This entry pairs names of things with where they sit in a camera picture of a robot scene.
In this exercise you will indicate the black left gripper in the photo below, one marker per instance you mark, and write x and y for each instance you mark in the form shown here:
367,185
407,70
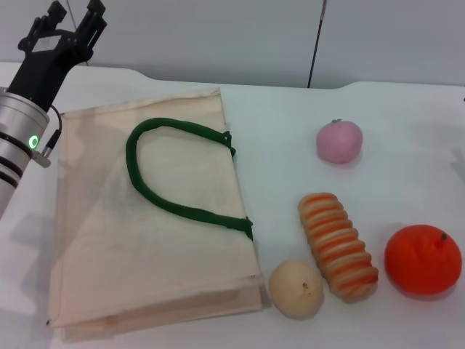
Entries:
40,69

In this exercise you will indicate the pink toy peach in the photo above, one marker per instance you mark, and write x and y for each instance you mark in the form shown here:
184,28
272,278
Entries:
338,141

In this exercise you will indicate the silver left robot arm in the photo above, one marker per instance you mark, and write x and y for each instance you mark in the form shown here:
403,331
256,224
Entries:
14,138

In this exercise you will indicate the orange striped bread roll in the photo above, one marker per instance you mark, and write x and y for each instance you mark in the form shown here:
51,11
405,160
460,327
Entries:
336,247

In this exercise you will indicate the beige round toy fruit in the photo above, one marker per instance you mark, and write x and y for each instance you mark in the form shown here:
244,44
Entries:
295,289

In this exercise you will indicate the orange toy tangerine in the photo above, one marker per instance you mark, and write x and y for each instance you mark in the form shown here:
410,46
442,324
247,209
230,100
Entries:
421,261

